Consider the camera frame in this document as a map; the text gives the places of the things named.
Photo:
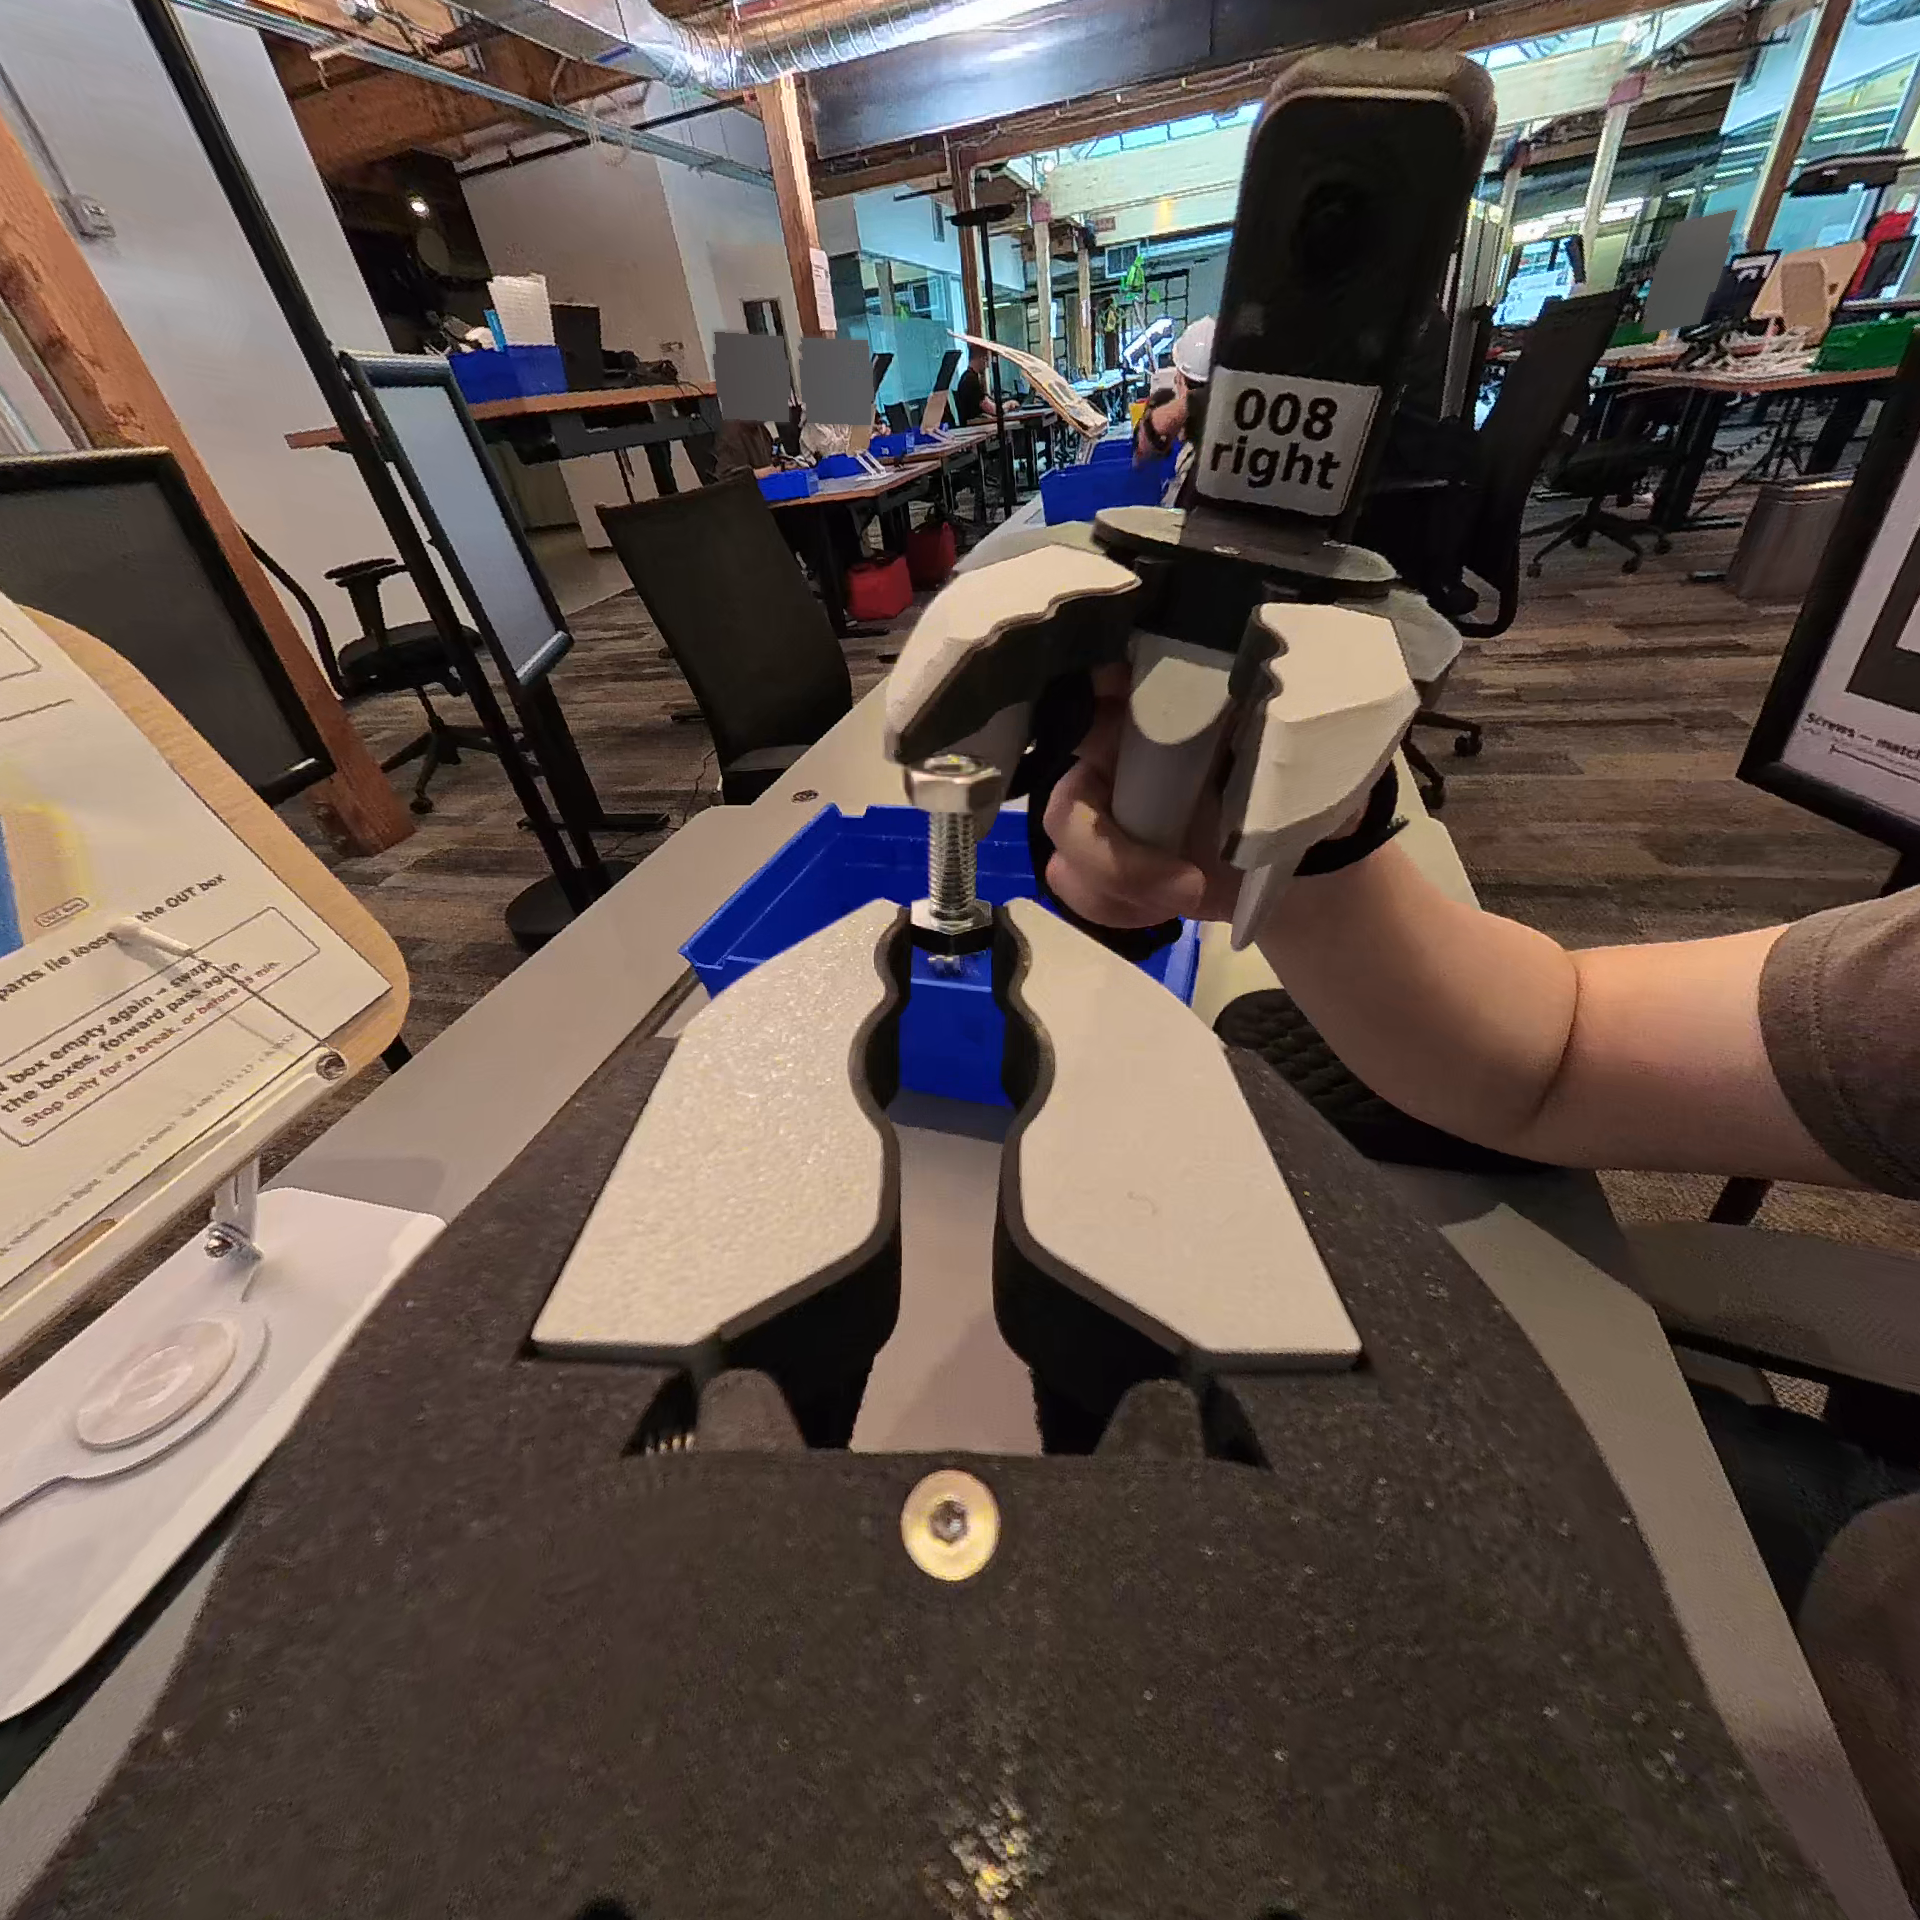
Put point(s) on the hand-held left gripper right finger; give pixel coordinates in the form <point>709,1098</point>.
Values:
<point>1171,1170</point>

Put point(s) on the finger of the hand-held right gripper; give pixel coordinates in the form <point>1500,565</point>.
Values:
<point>1336,704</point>
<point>991,629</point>

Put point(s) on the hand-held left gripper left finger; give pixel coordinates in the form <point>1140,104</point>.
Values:
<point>721,1170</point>

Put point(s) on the steel hex bolt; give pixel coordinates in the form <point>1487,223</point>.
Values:
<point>953,839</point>

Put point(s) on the blue plastic bin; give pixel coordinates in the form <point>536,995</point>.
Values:
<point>779,931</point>

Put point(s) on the steel hex nut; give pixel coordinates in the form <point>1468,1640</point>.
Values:
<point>948,938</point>

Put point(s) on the person's right forearm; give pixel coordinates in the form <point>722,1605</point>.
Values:
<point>1575,1035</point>

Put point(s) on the person's right hand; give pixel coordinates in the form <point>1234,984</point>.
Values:
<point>1140,884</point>

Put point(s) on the red canister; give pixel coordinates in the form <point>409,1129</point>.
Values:
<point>932,551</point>
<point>880,588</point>

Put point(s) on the wooden office desk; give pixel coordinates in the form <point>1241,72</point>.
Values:
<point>1724,381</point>
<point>901,481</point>
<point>495,404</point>

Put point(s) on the blue storage bin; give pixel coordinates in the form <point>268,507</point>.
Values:
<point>1096,488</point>
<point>786,484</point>
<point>537,372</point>
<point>481,378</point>

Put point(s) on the black high-back chair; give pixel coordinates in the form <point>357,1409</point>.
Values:
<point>721,629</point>

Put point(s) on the black pole stand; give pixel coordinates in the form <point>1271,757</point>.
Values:
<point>562,907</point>

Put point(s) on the white board stand base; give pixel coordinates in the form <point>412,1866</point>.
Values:
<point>299,1348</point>

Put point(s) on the grey waste bin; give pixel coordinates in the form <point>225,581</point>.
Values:
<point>1786,539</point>

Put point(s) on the black framed marker sign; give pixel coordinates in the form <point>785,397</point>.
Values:
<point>1823,704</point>

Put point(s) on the grey framed panel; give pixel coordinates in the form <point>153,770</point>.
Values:
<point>464,511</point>

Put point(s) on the green crate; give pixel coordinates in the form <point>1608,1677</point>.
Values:
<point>1868,346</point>

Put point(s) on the black office chair with armrests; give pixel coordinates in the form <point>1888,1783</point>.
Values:
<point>389,644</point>

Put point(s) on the wooden instruction board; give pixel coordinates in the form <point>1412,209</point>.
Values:
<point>149,900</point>

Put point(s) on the black framed panel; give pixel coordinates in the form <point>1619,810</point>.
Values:
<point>136,629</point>

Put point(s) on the wooden beam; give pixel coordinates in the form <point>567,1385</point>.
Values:
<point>66,359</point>

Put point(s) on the metal ceiling duct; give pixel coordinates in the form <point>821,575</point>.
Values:
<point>721,59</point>

